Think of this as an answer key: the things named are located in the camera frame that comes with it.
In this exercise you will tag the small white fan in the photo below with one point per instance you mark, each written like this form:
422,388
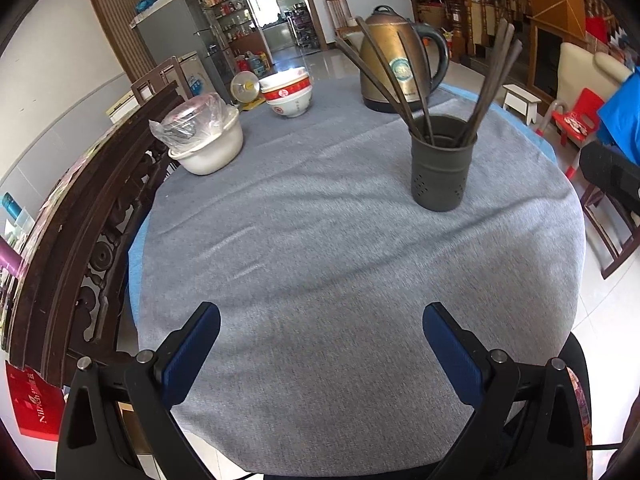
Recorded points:
245,87

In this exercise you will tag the wooden stair railing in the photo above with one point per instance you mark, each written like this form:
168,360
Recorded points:
457,20

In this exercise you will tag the purple bottle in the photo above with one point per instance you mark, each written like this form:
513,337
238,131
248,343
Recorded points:
7,260

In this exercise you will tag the clear plastic bag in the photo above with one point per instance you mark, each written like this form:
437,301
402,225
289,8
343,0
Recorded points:
190,120

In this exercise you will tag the dark metal utensil holder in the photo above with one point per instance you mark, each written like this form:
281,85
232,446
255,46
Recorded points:
440,175

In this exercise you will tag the white chest freezer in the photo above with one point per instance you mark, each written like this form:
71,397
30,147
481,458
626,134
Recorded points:
195,72

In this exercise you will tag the white red-rimmed bowl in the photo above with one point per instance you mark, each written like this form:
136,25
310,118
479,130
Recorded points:
290,109
285,85

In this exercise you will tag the red plastic chair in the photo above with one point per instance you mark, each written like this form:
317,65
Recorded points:
585,105

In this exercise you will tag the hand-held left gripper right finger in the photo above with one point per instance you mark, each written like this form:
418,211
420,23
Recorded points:
452,355

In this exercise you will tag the white pot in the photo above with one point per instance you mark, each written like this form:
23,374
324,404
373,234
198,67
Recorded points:
210,152

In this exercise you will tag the dark chopstick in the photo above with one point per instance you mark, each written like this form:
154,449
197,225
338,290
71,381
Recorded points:
487,65
478,85
385,64
370,75
491,75
498,85

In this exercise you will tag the grey tablecloth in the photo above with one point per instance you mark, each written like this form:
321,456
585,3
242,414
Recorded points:
325,235

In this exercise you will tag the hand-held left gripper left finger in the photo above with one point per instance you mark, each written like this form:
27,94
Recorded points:
192,355

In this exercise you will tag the cream armchair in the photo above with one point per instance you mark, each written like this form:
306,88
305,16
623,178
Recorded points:
580,70

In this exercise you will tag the carved dark wooden bench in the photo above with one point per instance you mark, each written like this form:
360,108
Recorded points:
60,240

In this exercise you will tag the glass shelf with bottles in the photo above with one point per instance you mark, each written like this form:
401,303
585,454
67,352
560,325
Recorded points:
230,15

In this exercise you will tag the red paper bag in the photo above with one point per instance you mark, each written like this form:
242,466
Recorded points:
30,400

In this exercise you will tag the blue under cloth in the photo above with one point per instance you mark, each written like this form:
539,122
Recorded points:
544,146

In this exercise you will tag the gold electric kettle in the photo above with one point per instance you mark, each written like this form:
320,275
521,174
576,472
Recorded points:
385,45

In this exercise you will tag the teal bottle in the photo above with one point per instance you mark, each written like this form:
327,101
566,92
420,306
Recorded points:
10,205

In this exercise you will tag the brown wooden chair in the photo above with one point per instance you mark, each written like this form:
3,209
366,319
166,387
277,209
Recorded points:
342,15
605,255
145,85

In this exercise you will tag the grey refrigerator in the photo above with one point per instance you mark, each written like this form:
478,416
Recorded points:
170,30

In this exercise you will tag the small white stool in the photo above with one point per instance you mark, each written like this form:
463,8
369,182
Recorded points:
520,97

